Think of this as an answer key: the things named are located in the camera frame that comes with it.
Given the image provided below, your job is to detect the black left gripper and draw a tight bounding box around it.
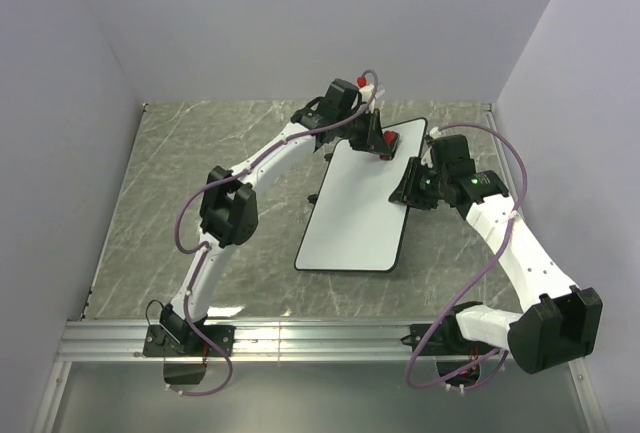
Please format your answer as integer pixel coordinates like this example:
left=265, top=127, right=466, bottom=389
left=338, top=110, right=391, bottom=158

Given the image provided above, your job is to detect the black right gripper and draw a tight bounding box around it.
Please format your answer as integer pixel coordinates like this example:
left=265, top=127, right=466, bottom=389
left=386, top=158, right=445, bottom=212

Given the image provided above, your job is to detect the red whiteboard eraser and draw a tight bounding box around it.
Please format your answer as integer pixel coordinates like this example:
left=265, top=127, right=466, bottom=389
left=379, top=130, right=400, bottom=161

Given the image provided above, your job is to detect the white whiteboard black frame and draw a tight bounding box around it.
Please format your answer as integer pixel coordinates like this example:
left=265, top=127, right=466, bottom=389
left=294, top=117, right=428, bottom=273

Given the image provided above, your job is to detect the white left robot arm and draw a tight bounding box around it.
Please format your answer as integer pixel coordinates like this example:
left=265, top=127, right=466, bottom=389
left=160, top=69, right=399, bottom=355

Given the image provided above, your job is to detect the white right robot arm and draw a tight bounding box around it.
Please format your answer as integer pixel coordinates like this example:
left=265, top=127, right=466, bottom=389
left=389, top=129, right=603, bottom=374

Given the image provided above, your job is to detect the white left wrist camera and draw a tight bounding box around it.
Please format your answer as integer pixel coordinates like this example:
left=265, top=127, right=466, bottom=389
left=356, top=71, right=386, bottom=110

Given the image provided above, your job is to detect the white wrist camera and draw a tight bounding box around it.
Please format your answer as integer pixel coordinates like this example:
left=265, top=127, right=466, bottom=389
left=356, top=71, right=386, bottom=110
left=429, top=127, right=444, bottom=139

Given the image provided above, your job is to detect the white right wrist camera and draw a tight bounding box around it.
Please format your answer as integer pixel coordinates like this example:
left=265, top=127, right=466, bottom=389
left=429, top=127, right=444, bottom=139

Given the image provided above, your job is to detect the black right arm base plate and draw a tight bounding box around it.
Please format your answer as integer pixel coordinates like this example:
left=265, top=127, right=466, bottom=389
left=400, top=319, right=493, bottom=356

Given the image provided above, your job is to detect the aluminium mounting rail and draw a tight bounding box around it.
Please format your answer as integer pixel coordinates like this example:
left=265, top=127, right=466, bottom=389
left=54, top=316, right=586, bottom=363

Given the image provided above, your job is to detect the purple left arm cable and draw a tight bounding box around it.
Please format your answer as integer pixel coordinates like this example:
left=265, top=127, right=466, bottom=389
left=174, top=68, right=382, bottom=397

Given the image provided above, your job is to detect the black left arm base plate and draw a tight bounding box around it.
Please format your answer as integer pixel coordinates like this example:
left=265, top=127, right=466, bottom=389
left=142, top=324, right=235, bottom=358

